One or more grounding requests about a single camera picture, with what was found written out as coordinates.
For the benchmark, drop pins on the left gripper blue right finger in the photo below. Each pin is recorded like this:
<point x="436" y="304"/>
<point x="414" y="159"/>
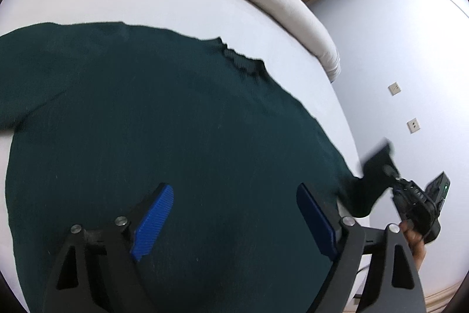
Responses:
<point x="392" y="283"/>

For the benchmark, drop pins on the white bed sheet mattress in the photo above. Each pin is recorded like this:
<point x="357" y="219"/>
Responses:
<point x="239" y="24"/>

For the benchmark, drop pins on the wall socket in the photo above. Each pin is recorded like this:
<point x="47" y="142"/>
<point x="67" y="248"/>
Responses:
<point x="394" y="88"/>
<point x="413" y="125"/>

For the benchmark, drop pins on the dark green knit sweater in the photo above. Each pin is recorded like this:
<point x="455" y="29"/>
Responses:
<point x="103" y="113"/>

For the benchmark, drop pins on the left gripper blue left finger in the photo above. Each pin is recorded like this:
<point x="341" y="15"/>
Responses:
<point x="96" y="270"/>

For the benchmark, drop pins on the person's right hand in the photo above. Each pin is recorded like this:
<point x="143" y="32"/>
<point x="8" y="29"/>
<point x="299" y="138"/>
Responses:
<point x="415" y="242"/>

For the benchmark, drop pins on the upper wall socket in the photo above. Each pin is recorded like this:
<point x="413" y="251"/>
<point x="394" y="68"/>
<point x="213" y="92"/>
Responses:
<point x="394" y="88"/>

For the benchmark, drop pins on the lower wall socket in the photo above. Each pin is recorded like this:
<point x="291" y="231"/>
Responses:
<point x="413" y="125"/>

